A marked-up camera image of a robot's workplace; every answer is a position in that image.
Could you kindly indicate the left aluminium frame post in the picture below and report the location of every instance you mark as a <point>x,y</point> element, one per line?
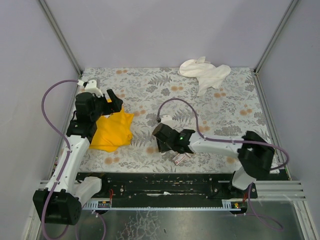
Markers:
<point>59,35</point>

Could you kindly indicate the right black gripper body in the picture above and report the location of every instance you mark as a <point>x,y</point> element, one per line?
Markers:
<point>161,136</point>

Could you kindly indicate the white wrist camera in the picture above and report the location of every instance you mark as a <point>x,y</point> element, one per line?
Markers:
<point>167,120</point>
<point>90,86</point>

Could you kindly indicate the white red staple box sleeve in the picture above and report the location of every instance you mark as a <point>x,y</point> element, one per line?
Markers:
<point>179,158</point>

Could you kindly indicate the floral table mat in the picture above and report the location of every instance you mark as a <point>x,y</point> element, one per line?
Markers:
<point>231,110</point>

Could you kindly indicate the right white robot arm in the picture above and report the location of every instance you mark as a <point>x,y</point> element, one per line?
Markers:
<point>254,154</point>

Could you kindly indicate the right aluminium frame post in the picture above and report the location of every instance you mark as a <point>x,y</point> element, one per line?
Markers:
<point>278,31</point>

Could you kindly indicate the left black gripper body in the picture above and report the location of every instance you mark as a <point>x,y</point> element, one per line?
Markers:
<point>110,101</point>

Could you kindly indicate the yellow folded cloth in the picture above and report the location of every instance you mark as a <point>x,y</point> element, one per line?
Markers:
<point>113,132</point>

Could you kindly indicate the aluminium frame post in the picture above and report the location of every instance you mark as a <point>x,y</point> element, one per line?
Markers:
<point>59,35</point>
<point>278,31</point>

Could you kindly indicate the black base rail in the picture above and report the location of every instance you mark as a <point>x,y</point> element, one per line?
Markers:
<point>167,190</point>

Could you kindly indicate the white crumpled cloth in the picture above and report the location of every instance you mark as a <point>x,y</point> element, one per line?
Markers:
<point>207,75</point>

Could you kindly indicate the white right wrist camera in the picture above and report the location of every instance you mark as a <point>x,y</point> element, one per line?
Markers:
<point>167,120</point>

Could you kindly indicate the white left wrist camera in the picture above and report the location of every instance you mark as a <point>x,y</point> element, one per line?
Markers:
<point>90,86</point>

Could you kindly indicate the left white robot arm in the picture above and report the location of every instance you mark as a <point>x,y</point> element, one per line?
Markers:
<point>61,200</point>

